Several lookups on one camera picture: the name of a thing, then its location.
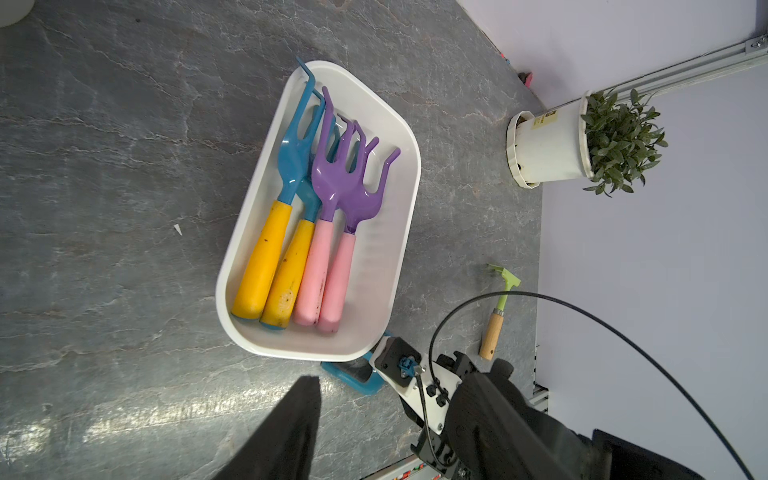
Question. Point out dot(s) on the large potted plant white pot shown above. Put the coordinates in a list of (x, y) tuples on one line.
[(599, 137)]

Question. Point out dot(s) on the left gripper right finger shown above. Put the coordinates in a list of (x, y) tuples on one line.
[(497, 434)]

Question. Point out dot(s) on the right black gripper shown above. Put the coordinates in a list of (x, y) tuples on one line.
[(434, 449)]

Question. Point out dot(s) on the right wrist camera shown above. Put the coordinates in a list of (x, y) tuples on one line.
[(423, 385)]

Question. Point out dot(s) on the teal fork yellow handle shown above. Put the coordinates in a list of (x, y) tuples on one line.
[(360, 373)]

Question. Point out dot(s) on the white storage box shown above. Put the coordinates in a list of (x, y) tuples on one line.
[(381, 241)]

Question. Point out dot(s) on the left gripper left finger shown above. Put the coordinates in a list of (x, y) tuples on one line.
[(283, 445)]

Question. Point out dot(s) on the aluminium frame rails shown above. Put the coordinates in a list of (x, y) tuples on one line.
[(708, 66)]

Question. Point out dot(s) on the purple rake pink handle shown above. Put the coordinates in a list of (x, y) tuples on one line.
[(340, 186), (325, 239)]

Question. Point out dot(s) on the teal rake yellow handle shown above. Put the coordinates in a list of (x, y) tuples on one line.
[(294, 270), (251, 297)]

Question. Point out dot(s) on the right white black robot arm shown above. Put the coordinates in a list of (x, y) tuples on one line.
[(605, 456)]

